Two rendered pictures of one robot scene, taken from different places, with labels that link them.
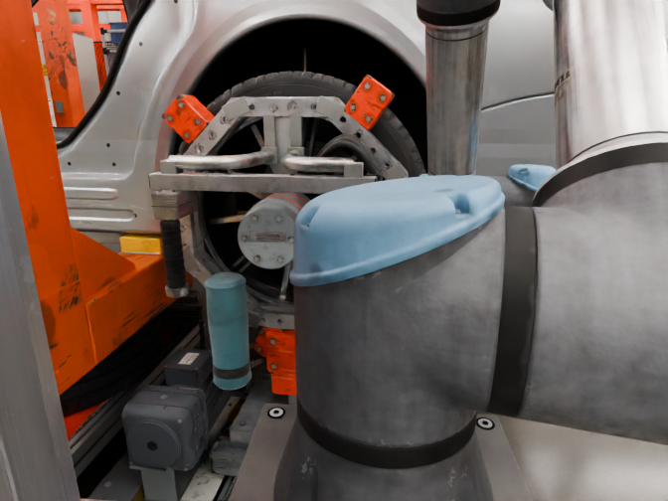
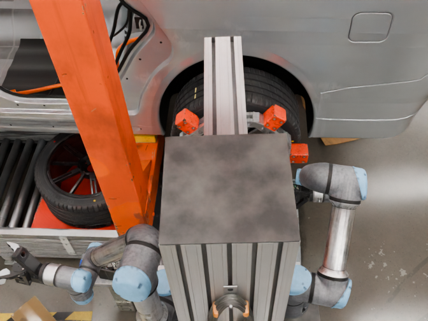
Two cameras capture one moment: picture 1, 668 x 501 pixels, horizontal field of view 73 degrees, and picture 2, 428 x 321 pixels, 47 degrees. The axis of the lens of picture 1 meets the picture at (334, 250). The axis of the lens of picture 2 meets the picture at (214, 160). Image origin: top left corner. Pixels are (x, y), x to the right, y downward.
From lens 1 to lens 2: 1.81 m
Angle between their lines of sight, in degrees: 35
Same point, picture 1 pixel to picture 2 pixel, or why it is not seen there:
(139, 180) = (142, 115)
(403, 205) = (297, 290)
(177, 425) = not seen: hidden behind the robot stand
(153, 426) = not seen: hidden behind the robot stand
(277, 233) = not seen: hidden behind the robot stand
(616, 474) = (383, 206)
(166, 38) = (155, 57)
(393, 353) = (295, 299)
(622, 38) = (335, 248)
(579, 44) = (329, 242)
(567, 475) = (360, 208)
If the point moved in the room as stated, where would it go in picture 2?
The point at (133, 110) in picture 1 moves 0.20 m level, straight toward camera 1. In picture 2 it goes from (136, 85) to (153, 111)
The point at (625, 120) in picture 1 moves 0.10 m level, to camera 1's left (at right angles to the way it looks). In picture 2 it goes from (330, 266) to (304, 269)
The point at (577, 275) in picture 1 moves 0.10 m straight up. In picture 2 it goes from (318, 295) to (321, 284)
